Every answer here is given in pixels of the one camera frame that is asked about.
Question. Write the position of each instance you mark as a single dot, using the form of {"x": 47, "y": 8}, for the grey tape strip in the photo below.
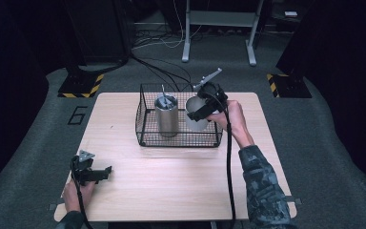
{"x": 56, "y": 206}
{"x": 296, "y": 201}

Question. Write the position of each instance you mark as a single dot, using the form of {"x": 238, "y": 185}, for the silver metal mug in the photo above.
{"x": 195, "y": 122}

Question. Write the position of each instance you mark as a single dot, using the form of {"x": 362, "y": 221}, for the silver tumbler with straw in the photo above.
{"x": 166, "y": 114}

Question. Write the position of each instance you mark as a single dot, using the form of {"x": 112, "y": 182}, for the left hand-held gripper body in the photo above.
{"x": 83, "y": 168}

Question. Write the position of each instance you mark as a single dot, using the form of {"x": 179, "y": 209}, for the person's left hand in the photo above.
{"x": 73, "y": 197}

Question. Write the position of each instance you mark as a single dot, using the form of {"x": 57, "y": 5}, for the black yellow striped stand base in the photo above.
{"x": 287, "y": 86}
{"x": 82, "y": 86}

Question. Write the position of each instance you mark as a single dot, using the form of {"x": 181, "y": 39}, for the small white box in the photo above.
{"x": 290, "y": 13}

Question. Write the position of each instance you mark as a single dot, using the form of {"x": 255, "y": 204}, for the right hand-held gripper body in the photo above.
{"x": 213, "y": 92}

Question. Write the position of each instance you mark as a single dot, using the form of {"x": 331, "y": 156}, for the white metal desk frame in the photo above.
{"x": 187, "y": 38}

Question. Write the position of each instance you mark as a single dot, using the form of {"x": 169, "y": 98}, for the person's right hand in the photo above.
{"x": 235, "y": 122}

